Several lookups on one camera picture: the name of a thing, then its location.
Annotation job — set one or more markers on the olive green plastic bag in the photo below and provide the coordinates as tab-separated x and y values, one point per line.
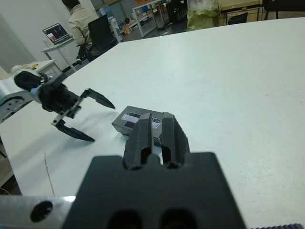
202	16

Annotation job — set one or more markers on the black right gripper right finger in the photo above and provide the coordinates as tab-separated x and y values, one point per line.
172	139

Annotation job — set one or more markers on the seated person beige jacket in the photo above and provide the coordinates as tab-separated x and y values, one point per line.
81	21

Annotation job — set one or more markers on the open silver laptop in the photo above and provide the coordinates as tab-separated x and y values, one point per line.
57	33

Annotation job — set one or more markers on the white frame work desk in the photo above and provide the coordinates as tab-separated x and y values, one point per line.
145	16

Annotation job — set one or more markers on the stacked wooden crates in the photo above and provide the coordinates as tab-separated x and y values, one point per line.
238	4

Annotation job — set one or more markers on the small white side desk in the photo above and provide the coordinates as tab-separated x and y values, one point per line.
60	48

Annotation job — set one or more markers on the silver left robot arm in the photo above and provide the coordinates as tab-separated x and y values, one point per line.
14	105

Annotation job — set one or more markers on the low white cluttered table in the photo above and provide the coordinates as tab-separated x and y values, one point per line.
45	65

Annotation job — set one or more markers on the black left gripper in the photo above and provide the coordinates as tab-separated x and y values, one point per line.
57	100

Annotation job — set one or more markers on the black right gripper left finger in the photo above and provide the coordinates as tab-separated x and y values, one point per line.
139	140

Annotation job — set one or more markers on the black computer tower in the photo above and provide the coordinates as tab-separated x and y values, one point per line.
177	12

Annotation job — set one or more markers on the black box lid with print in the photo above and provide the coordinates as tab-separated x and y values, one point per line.
124	125

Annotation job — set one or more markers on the black mesh desk chair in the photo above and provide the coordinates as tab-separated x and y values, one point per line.
101	35

